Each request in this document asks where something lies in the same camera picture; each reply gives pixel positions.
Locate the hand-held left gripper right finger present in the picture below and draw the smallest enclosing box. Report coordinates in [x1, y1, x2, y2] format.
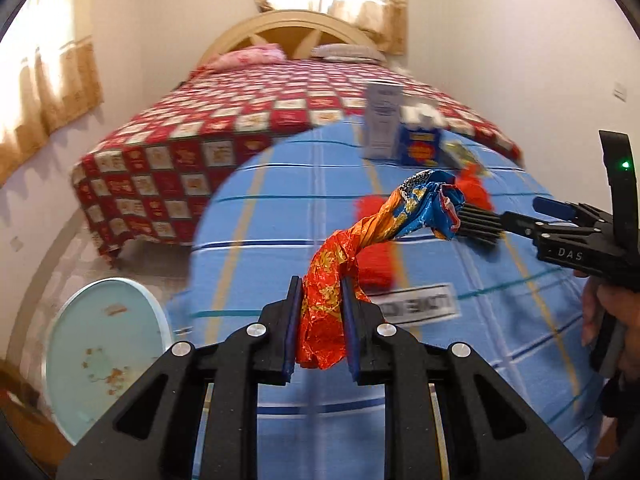
[341, 280, 585, 480]

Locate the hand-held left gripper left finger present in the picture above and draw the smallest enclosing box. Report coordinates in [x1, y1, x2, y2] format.
[56, 275, 305, 480]

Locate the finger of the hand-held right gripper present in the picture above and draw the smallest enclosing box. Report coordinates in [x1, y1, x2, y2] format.
[457, 205, 548, 248]
[532, 196, 601, 223]

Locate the orange-red foil wrapper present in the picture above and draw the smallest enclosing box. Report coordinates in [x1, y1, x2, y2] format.
[295, 227, 368, 371]

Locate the blue and orange wrapper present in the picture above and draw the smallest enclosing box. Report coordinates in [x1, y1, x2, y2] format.
[357, 170, 468, 251]

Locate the person's right hand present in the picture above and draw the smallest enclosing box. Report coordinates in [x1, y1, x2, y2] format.
[575, 269, 640, 376]

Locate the orange net bag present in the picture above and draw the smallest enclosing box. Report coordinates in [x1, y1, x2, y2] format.
[457, 165, 496, 211]

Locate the red foam net sleeve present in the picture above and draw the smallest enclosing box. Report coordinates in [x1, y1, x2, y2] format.
[352, 195, 401, 288]

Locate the clear packet with yellow print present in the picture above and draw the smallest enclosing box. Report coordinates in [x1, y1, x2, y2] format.
[445, 140, 481, 168]

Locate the blue and white carton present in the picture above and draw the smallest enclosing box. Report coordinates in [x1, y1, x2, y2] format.
[398, 102, 447, 167]

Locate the grey paper carton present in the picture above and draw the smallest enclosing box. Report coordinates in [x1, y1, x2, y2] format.
[362, 80, 405, 160]

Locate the bed with red checkered cover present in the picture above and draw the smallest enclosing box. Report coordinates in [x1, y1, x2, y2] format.
[70, 57, 523, 261]

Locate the beige curtain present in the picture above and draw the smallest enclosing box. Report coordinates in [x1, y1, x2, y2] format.
[0, 0, 106, 186]
[252, 0, 408, 56]

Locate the striped pillow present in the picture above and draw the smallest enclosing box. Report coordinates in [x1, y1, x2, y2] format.
[310, 43, 386, 65]

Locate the pink pillow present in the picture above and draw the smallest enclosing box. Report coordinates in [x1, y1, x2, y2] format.
[206, 44, 287, 70]

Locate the cream wooden headboard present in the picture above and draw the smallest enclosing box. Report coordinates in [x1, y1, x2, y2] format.
[197, 10, 388, 68]

